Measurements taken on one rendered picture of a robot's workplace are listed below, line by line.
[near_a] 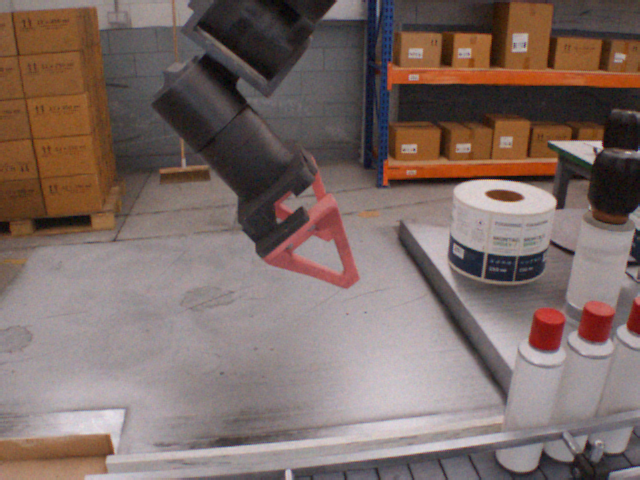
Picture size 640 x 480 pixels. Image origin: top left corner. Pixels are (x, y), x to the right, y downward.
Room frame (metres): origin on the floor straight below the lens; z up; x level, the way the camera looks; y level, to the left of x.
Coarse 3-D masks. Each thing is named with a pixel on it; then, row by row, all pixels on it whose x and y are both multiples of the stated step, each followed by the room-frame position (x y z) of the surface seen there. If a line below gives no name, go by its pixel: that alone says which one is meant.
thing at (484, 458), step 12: (636, 432) 0.50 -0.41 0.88; (636, 444) 0.48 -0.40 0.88; (456, 456) 0.48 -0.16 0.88; (468, 456) 0.48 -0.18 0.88; (480, 456) 0.48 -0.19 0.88; (492, 456) 0.48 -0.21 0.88; (612, 456) 0.47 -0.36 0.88; (624, 456) 0.47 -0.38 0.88; (636, 456) 0.46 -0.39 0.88; (372, 468) 0.46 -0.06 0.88; (384, 468) 0.46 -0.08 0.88; (396, 468) 0.46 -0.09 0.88; (408, 468) 0.46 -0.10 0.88; (420, 468) 0.46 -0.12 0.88; (432, 468) 0.46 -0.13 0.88; (444, 468) 0.46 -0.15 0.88; (456, 468) 0.46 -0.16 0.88; (468, 468) 0.46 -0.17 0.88; (480, 468) 0.46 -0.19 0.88; (492, 468) 0.46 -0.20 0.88; (540, 468) 0.45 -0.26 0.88; (552, 468) 0.45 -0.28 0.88; (564, 468) 0.45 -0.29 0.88; (612, 468) 0.45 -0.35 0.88; (624, 468) 0.45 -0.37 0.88
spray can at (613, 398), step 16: (624, 336) 0.49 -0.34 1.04; (624, 352) 0.48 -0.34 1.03; (608, 368) 0.49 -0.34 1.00; (624, 368) 0.47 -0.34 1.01; (608, 384) 0.48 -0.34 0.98; (624, 384) 0.47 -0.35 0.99; (608, 400) 0.48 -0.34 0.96; (624, 400) 0.47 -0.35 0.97; (608, 432) 0.47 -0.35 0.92; (624, 432) 0.47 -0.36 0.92; (608, 448) 0.47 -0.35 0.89; (624, 448) 0.47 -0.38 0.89
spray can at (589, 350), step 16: (592, 304) 0.49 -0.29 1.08; (592, 320) 0.47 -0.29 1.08; (608, 320) 0.47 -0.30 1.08; (576, 336) 0.48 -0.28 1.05; (592, 336) 0.47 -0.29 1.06; (608, 336) 0.47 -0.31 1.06; (576, 352) 0.47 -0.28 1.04; (592, 352) 0.46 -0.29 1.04; (608, 352) 0.46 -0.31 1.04; (576, 368) 0.47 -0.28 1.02; (592, 368) 0.46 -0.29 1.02; (560, 384) 0.48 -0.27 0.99; (576, 384) 0.46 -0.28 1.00; (592, 384) 0.46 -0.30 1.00; (560, 400) 0.47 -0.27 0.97; (576, 400) 0.46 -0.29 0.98; (592, 400) 0.46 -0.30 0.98; (560, 416) 0.47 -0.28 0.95; (576, 416) 0.46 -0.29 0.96; (592, 416) 0.46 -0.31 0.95; (544, 448) 0.48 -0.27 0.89; (560, 448) 0.46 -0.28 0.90
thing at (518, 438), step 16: (608, 416) 0.45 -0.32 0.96; (624, 416) 0.45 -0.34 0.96; (512, 432) 0.43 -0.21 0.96; (528, 432) 0.43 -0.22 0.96; (544, 432) 0.43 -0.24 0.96; (560, 432) 0.43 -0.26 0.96; (576, 432) 0.43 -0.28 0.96; (592, 432) 0.44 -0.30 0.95; (400, 448) 0.41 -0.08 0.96; (416, 448) 0.41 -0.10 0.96; (432, 448) 0.41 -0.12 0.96; (448, 448) 0.41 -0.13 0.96; (464, 448) 0.41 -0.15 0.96; (480, 448) 0.42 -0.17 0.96; (496, 448) 0.42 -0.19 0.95; (256, 464) 0.39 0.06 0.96; (272, 464) 0.39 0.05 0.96; (288, 464) 0.39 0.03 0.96; (304, 464) 0.39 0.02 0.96; (320, 464) 0.39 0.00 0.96; (336, 464) 0.39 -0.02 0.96; (352, 464) 0.40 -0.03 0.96; (368, 464) 0.40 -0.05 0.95; (384, 464) 0.40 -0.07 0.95; (400, 464) 0.40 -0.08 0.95
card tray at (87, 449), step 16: (0, 448) 0.50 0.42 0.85; (16, 448) 0.50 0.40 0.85; (32, 448) 0.51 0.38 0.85; (48, 448) 0.51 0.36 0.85; (64, 448) 0.51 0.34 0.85; (80, 448) 0.51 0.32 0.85; (96, 448) 0.52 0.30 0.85; (112, 448) 0.52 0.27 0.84; (0, 464) 0.49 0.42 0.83; (16, 464) 0.49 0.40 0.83; (32, 464) 0.49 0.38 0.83; (48, 464) 0.50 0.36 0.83; (64, 464) 0.50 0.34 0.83; (80, 464) 0.50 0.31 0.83; (96, 464) 0.50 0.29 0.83
